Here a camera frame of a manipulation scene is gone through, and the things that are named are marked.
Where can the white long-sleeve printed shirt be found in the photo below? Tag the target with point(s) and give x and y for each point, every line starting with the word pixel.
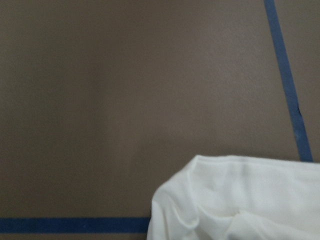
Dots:
pixel 238 198

